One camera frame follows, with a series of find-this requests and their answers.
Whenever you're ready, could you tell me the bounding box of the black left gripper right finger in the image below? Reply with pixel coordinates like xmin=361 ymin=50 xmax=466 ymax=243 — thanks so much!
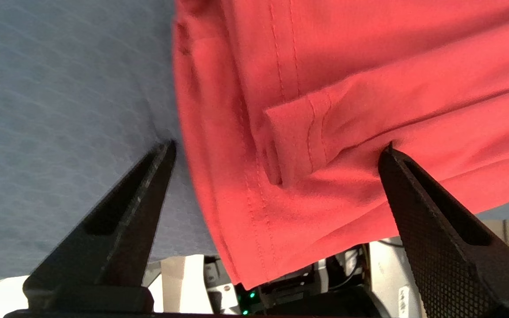
xmin=377 ymin=142 xmax=509 ymax=318

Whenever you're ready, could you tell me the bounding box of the blue-grey bed sheet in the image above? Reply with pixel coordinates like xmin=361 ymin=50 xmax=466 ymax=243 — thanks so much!
xmin=0 ymin=0 xmax=220 ymax=285

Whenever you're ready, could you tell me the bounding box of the red printed t-shirt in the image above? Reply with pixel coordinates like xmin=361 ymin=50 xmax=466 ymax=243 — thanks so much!
xmin=172 ymin=0 xmax=509 ymax=290

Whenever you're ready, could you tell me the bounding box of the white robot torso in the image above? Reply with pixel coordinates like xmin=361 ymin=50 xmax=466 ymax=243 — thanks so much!
xmin=142 ymin=219 xmax=509 ymax=318

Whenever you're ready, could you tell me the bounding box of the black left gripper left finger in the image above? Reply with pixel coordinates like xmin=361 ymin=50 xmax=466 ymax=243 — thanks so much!
xmin=23 ymin=140 xmax=178 ymax=312

